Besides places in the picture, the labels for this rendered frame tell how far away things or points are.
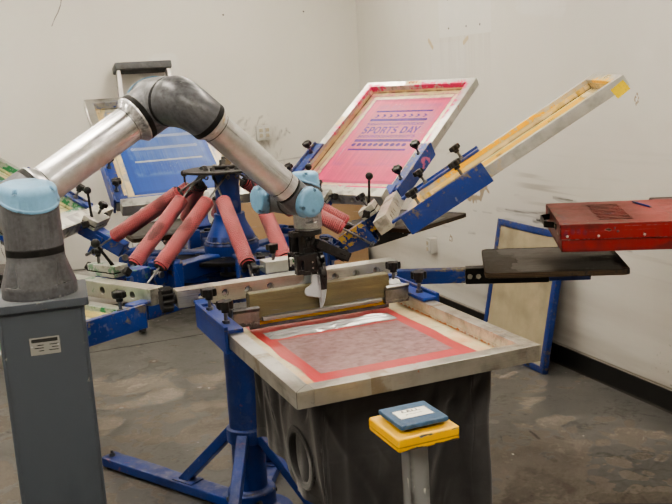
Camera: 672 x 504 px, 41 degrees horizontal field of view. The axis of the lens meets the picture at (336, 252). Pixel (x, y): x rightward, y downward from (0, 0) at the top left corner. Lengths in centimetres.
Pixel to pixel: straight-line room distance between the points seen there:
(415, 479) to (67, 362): 73
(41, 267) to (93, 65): 459
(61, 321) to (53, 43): 461
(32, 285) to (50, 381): 20
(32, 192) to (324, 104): 510
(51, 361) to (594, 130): 326
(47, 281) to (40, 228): 11
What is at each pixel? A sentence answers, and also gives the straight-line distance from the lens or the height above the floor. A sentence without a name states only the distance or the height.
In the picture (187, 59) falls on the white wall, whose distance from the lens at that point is 655.
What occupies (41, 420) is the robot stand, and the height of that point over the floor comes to 95.
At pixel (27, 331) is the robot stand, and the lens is 191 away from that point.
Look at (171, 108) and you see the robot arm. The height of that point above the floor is 156.
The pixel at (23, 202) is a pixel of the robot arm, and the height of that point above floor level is 140.
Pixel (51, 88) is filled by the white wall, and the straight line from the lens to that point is 639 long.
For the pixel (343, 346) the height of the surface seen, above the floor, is 95.
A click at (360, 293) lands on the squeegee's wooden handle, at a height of 101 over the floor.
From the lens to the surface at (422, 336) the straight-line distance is 228.
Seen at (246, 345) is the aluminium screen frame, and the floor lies 99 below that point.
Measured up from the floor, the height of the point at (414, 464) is 88.
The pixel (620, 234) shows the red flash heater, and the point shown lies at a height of 107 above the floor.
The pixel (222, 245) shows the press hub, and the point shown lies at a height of 105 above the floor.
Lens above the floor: 161
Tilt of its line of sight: 11 degrees down
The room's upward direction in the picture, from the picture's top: 3 degrees counter-clockwise
